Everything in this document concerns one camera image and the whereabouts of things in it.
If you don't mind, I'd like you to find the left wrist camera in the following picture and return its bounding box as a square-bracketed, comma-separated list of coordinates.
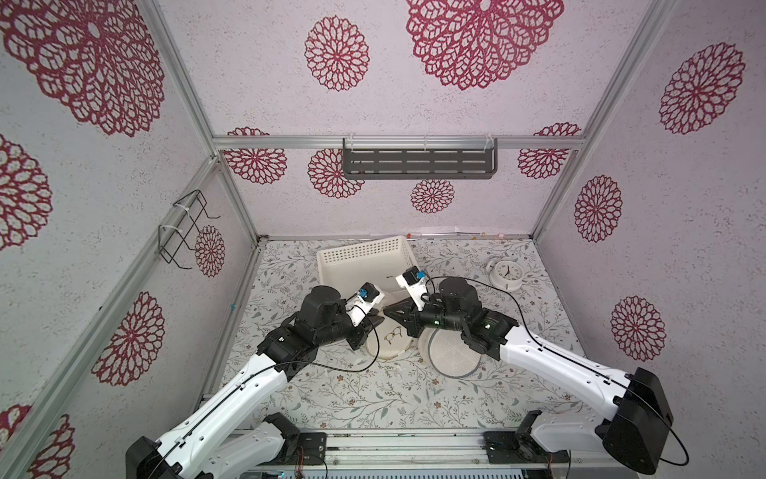
[345, 283, 385, 327]

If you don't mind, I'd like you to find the white round plate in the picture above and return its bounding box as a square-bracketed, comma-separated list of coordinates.
[363, 289, 413, 361]

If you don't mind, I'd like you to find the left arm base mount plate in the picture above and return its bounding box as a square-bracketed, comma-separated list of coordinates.
[263, 433, 327, 466]

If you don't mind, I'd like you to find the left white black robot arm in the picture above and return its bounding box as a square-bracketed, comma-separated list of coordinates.
[126, 283, 385, 478]

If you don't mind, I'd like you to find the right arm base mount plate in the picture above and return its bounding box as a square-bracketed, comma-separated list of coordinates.
[483, 430, 570, 465]

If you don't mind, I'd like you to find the dark grey wall shelf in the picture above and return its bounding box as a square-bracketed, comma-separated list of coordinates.
[341, 139, 498, 181]

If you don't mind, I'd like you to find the white round alarm clock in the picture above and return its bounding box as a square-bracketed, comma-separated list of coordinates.
[486, 259, 525, 293]

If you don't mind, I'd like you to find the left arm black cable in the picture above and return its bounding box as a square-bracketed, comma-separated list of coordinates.
[286, 304, 382, 375]

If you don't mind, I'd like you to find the black wire wall rack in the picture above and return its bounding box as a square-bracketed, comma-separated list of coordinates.
[157, 189, 219, 271]

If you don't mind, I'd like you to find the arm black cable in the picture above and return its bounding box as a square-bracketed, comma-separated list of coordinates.
[421, 274, 690, 468]
[286, 304, 382, 375]

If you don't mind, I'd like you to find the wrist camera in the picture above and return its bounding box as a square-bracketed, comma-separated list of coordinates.
[395, 265, 428, 311]
[345, 283, 385, 327]

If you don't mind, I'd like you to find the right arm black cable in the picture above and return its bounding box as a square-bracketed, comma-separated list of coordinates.
[421, 274, 690, 468]

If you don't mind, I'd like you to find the white perforated plastic basket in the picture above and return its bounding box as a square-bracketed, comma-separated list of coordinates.
[316, 236, 418, 299]

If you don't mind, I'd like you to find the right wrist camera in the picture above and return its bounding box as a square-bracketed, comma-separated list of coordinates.
[395, 265, 428, 311]

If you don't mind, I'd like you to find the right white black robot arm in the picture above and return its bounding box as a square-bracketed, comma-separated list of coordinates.
[384, 267, 674, 475]

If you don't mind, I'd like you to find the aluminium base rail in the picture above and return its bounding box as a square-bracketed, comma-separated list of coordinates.
[154, 427, 659, 471]

